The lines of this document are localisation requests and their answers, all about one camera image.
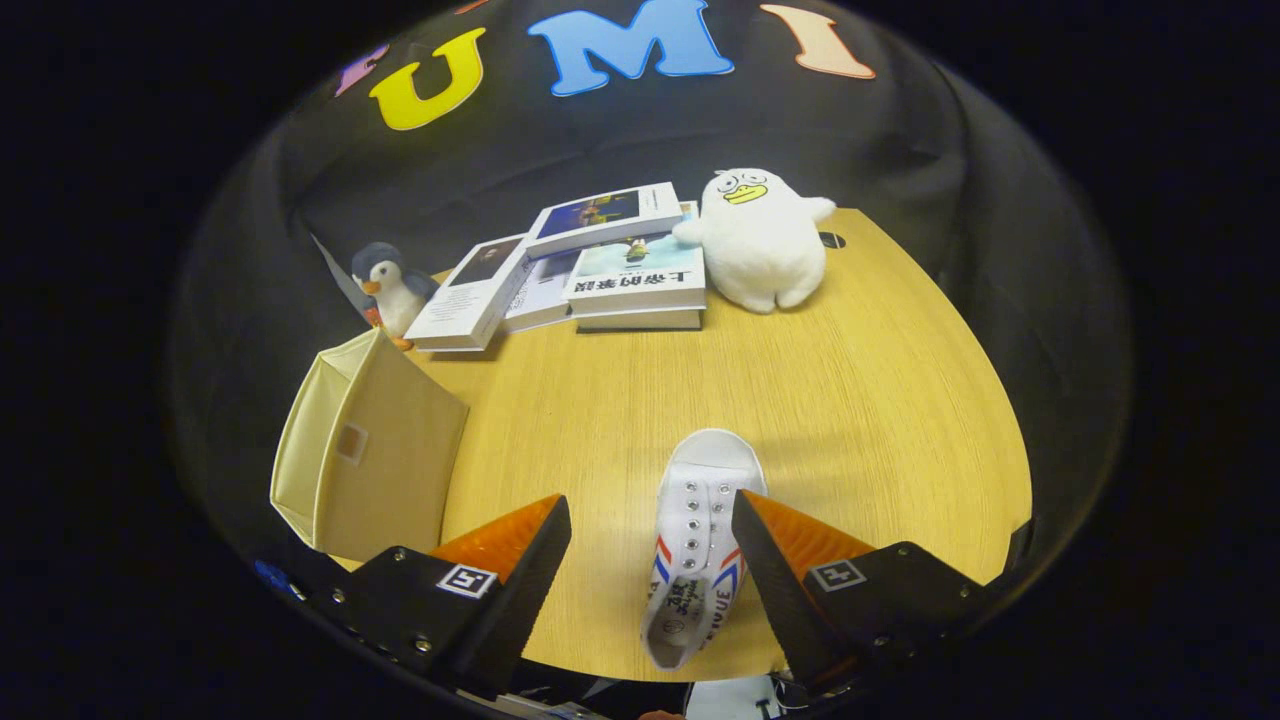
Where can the thick grey book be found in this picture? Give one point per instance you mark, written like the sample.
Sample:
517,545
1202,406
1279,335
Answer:
640,321

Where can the white book grey text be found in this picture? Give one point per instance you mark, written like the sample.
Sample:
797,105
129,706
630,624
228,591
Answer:
540,295

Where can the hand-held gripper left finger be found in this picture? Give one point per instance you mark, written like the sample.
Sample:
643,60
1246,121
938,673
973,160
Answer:
515,610

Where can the white striped canvas shoe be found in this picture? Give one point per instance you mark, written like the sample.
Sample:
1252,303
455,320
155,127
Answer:
700,520

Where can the white book dark blue picture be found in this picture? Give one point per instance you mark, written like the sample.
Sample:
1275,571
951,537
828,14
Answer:
600,215

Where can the grey penguin plush toy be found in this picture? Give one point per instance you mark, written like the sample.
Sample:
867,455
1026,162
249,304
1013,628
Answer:
395,295

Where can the teal cover book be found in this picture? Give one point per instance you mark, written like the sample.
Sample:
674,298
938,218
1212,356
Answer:
640,275

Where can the white book portrait cover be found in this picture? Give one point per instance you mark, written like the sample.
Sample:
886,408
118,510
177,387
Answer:
470,295

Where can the white duck plush toy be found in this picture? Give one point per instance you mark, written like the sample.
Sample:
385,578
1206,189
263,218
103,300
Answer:
760,250

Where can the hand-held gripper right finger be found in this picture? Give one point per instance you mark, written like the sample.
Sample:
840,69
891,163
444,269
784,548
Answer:
780,600

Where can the beige fabric storage box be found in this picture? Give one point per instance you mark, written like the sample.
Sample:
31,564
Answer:
385,470

